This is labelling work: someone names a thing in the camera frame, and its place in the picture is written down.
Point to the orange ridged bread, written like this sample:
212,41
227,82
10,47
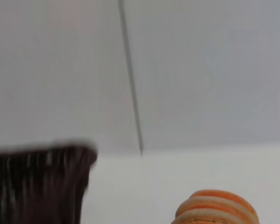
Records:
217,207

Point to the dark brown woven basket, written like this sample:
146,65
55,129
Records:
37,186

